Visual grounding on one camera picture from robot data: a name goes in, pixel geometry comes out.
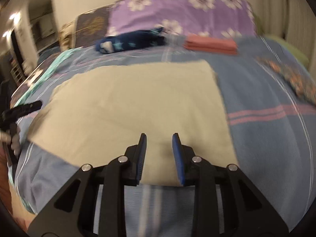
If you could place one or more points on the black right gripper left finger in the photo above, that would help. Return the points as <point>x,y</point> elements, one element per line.
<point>91,202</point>

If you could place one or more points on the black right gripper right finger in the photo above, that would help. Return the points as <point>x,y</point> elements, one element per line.
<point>226,202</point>

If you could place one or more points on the beige cotton garment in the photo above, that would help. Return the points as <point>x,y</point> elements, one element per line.
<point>94,116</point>

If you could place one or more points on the white-gloved left hand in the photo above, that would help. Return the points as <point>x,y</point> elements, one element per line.
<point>14,142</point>

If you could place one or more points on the teal patterned sheet edge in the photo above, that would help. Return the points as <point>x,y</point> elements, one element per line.
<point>45,76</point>

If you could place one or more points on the blue plaid fleece blanket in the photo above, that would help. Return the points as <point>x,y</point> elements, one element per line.
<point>273,133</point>

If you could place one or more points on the dark tree-print pillow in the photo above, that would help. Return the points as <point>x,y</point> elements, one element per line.
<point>91,26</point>

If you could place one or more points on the floral patterned small cloth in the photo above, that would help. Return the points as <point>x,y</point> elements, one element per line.
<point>303,87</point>

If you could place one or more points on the navy star-print folded garment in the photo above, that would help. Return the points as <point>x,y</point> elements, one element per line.
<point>140,39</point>

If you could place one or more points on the green bedding edge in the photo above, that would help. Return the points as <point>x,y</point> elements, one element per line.
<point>303,59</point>

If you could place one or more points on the pink folded garment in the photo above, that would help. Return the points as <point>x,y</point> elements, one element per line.
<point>210,45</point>

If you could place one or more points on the purple floral pillow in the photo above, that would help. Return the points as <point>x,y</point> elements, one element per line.
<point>222,19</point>

